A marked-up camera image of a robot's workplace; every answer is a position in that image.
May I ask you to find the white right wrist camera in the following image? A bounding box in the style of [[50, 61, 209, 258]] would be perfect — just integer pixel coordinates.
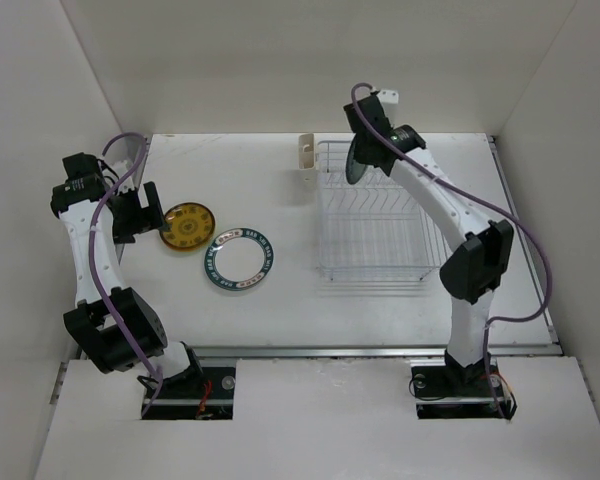
[[373, 89, 399, 105]]

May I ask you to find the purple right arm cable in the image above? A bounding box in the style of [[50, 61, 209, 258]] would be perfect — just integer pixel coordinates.
[[350, 83, 554, 420]]

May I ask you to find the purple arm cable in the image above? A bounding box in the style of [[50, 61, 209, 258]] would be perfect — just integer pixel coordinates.
[[87, 132, 164, 419], [350, 83, 554, 420]]

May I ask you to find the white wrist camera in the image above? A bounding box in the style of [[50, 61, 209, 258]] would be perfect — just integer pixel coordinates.
[[111, 159, 135, 194], [373, 89, 399, 105]]

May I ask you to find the dark teal patterned plate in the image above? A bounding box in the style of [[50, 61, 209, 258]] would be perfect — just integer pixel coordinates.
[[345, 135, 372, 185]]

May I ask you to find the white wire dish rack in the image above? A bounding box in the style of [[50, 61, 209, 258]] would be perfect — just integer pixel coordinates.
[[315, 140, 449, 283]]

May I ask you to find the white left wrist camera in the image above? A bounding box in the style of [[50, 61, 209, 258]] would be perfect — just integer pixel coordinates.
[[111, 159, 135, 194]]

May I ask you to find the aluminium front rail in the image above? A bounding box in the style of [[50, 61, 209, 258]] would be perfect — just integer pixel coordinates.
[[194, 343, 564, 359]]

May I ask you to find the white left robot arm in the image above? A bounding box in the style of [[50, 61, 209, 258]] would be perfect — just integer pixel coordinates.
[[50, 153, 204, 397]]

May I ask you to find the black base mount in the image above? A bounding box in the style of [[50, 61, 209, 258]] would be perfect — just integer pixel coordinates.
[[138, 365, 236, 421], [409, 364, 518, 421]]

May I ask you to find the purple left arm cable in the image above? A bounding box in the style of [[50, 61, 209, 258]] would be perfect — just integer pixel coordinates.
[[87, 132, 164, 419]]

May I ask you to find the white cutlery holder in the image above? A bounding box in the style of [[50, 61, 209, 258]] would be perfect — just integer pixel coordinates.
[[298, 133, 319, 190]]

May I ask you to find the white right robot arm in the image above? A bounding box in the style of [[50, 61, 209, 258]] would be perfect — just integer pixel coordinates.
[[343, 92, 514, 394]]

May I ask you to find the white plate orange sunburst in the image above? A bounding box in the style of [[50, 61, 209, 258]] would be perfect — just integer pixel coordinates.
[[204, 249, 273, 292]]

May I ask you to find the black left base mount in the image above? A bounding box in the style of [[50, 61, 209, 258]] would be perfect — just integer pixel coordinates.
[[138, 365, 236, 421]]

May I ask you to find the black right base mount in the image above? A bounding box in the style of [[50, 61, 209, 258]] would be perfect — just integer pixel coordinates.
[[409, 364, 518, 421]]

